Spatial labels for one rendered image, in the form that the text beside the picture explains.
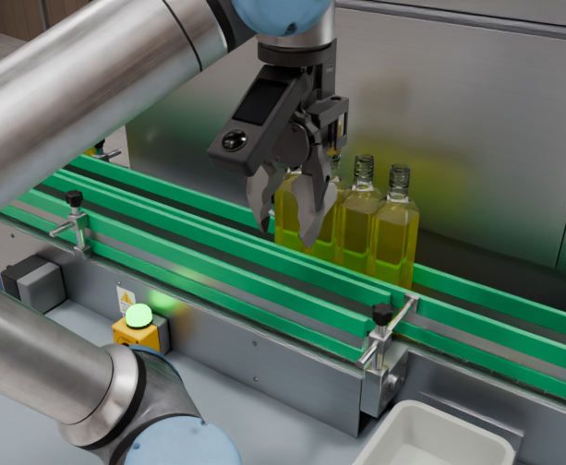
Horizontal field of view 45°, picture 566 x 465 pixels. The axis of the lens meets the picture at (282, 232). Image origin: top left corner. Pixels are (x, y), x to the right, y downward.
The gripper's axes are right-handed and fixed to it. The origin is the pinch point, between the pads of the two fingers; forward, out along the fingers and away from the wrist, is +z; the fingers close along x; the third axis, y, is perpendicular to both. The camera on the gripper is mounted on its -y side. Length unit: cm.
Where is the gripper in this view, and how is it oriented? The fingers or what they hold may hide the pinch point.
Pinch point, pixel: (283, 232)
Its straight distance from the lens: 73.4
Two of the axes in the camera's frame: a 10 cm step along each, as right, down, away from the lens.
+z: 0.0, 8.6, 5.1
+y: 5.5, -4.2, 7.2
